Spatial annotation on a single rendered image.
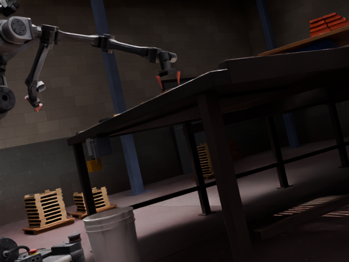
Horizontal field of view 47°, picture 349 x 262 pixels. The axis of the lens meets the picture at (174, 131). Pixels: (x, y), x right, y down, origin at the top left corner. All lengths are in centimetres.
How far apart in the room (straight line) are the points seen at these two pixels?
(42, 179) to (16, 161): 53
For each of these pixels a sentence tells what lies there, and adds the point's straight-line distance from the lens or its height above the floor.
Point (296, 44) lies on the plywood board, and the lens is 211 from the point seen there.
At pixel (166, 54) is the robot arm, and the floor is 118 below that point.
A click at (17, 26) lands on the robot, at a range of 231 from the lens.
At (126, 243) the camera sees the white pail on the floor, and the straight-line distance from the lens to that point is 239.
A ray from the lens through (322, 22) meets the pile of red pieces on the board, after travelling 243.
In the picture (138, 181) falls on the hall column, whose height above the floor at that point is 21.
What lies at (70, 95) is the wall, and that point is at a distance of 796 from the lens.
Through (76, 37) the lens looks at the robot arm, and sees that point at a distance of 253.
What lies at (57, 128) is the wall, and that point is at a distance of 774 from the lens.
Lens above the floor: 68
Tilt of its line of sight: 2 degrees up
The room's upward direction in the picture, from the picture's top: 13 degrees counter-clockwise
